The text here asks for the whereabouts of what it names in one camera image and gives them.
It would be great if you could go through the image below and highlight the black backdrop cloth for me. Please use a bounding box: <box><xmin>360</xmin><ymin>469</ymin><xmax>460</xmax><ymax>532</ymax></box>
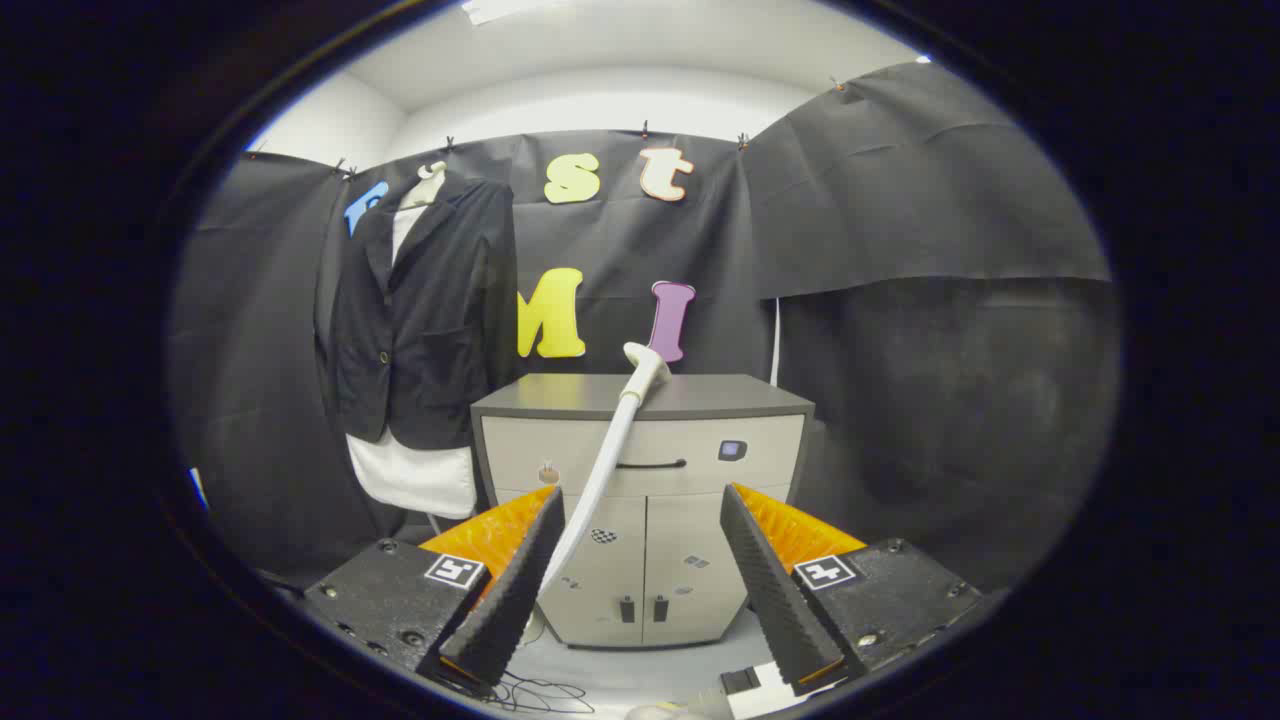
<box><xmin>168</xmin><ymin>62</ymin><xmax>1121</xmax><ymax>591</ymax></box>

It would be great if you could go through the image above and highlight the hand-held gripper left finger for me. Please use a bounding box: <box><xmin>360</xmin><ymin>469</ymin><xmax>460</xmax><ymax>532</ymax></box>
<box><xmin>303</xmin><ymin>484</ymin><xmax>567</xmax><ymax>698</ymax></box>

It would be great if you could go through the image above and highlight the black jacket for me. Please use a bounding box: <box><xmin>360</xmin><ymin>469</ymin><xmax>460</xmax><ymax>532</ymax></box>
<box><xmin>330</xmin><ymin>172</ymin><xmax>519</xmax><ymax>451</ymax></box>

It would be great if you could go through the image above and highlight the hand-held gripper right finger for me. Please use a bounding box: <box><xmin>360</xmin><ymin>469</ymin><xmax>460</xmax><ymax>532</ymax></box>
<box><xmin>720</xmin><ymin>483</ymin><xmax>986</xmax><ymax>698</ymax></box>

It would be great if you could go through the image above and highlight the thin black cable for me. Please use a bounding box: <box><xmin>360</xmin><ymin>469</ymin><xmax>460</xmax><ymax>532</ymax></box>
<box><xmin>490</xmin><ymin>672</ymin><xmax>596</xmax><ymax>716</ymax></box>

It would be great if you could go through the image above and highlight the grey cabinet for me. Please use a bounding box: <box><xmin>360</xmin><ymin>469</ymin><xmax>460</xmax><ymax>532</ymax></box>
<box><xmin>470</xmin><ymin>373</ymin><xmax>816</xmax><ymax>649</ymax></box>

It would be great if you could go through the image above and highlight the white garment steamer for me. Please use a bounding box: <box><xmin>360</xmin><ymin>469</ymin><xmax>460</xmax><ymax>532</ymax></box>
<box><xmin>520</xmin><ymin>341</ymin><xmax>672</xmax><ymax>646</ymax></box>

